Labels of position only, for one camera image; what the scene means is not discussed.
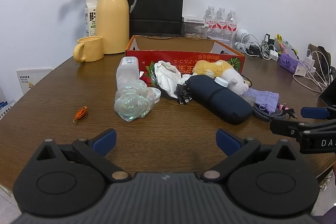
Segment navy zip pouch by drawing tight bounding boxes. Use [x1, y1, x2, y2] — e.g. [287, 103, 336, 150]
[187, 75, 254, 125]

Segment yellow mug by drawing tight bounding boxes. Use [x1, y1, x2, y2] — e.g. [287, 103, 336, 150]
[73, 35, 104, 63]

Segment purple cloth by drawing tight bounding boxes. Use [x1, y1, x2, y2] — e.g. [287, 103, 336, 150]
[243, 88, 280, 113]

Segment yellow and white plush toy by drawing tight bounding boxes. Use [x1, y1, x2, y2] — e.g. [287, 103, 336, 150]
[192, 59, 250, 95]

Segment artificial red flower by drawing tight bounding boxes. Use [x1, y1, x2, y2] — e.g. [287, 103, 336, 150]
[140, 61, 158, 88]

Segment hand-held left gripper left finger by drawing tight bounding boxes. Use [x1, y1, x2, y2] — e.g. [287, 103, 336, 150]
[35, 128, 132, 182]

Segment white bottle cap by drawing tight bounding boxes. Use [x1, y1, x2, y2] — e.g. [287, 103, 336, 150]
[214, 76, 229, 88]

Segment white cardboard box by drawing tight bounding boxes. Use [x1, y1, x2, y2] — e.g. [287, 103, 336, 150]
[16, 68, 53, 95]

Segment white cloth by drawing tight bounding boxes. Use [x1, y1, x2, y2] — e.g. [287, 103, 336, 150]
[154, 61, 182, 99]

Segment white flat device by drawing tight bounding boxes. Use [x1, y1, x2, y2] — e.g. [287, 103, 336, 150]
[182, 16, 206, 24]

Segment purple tissue pack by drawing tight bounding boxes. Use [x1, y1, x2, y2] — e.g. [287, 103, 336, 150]
[279, 52, 305, 74]

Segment white round mini fan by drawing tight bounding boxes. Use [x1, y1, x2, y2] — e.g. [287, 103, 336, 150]
[234, 29, 250, 50]

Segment black flat object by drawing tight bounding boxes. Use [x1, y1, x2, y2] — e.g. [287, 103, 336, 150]
[318, 85, 336, 109]

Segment clear container of nuts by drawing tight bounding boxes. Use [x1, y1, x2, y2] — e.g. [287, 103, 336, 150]
[184, 22, 209, 39]

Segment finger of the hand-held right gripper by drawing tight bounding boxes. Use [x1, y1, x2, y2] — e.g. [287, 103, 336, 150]
[270, 119, 336, 138]
[301, 106, 336, 119]

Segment colourful snack bag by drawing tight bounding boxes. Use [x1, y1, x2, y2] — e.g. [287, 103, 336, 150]
[276, 34, 300, 59]

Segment braided cable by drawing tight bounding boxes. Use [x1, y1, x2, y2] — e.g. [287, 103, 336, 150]
[252, 103, 297, 122]

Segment white and blue packets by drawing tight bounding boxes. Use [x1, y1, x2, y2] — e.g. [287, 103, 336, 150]
[0, 85, 16, 121]

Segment black cable bundle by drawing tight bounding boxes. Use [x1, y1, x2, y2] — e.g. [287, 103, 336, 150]
[174, 81, 196, 106]

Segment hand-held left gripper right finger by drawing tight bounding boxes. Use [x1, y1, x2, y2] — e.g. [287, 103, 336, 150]
[201, 128, 298, 182]

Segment white charger with cable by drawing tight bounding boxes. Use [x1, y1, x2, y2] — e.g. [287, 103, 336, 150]
[293, 51, 330, 93]

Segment iridescent plastic wrap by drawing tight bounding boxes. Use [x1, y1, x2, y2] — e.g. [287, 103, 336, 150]
[114, 81, 155, 123]

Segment white milk carton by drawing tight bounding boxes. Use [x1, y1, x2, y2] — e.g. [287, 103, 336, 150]
[84, 0, 100, 37]

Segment red cardboard box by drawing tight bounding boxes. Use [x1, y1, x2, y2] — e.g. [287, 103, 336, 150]
[125, 35, 246, 81]

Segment clear plastic bottle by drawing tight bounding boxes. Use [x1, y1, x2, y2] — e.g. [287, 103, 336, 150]
[116, 56, 140, 90]

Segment orange dried flower bud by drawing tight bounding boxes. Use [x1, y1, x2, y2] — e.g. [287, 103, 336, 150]
[73, 106, 88, 123]

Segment yellow thermos jug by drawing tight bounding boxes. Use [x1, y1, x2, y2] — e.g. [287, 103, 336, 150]
[95, 0, 138, 55]

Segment tangle of cables and chargers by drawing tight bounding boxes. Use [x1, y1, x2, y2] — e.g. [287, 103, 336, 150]
[241, 34, 271, 59]

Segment brown bag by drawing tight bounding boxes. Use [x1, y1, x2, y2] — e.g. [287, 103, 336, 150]
[308, 43, 332, 83]

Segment white round lid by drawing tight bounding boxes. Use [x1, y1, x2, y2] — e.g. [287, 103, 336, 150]
[147, 87, 161, 104]

